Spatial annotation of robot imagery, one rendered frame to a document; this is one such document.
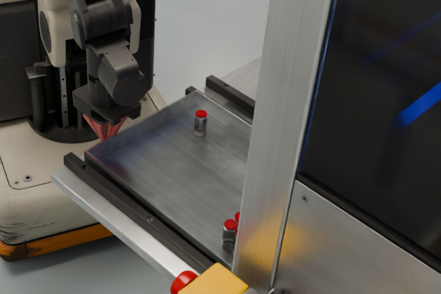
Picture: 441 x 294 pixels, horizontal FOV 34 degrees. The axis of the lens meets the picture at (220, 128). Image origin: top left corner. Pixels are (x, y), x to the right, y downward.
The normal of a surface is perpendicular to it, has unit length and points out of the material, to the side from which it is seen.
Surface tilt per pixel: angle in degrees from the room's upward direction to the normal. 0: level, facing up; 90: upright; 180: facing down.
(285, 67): 90
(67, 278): 0
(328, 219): 90
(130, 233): 0
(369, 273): 90
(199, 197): 0
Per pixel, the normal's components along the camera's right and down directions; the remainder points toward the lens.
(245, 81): 0.08, -0.77
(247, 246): -0.68, 0.42
